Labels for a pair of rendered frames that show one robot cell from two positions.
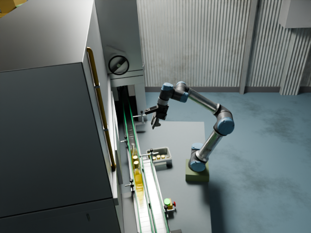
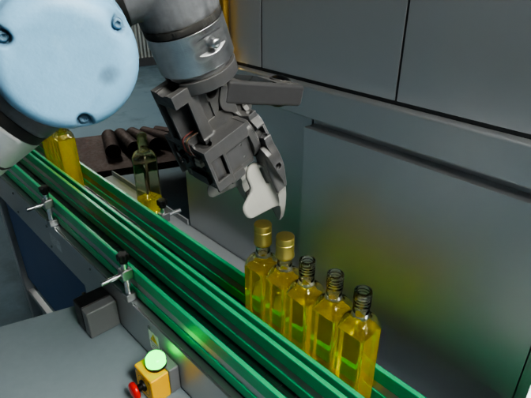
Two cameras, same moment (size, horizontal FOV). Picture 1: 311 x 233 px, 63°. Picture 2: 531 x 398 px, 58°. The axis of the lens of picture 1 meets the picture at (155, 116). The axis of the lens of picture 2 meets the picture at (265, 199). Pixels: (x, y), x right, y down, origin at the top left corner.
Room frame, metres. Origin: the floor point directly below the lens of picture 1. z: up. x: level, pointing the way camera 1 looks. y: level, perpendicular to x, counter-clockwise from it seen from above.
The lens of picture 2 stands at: (2.01, -0.27, 1.63)
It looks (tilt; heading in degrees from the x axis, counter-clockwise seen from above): 28 degrees down; 145
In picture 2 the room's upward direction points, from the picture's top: straight up
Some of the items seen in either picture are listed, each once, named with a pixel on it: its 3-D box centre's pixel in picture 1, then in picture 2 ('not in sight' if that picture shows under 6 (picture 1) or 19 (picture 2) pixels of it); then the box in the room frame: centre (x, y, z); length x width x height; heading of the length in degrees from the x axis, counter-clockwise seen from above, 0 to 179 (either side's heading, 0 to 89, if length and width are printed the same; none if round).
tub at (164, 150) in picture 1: (158, 157); not in sight; (1.82, 0.00, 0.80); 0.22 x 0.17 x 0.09; 98
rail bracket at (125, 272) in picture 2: (169, 211); (117, 281); (1.11, -0.05, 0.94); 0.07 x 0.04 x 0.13; 98
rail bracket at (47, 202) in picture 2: not in sight; (40, 209); (0.65, -0.11, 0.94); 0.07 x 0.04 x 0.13; 98
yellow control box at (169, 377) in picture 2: (167, 205); (156, 377); (1.28, -0.04, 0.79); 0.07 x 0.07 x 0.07; 8
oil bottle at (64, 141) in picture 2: not in sight; (65, 150); (0.44, 0.03, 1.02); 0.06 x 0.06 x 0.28; 8
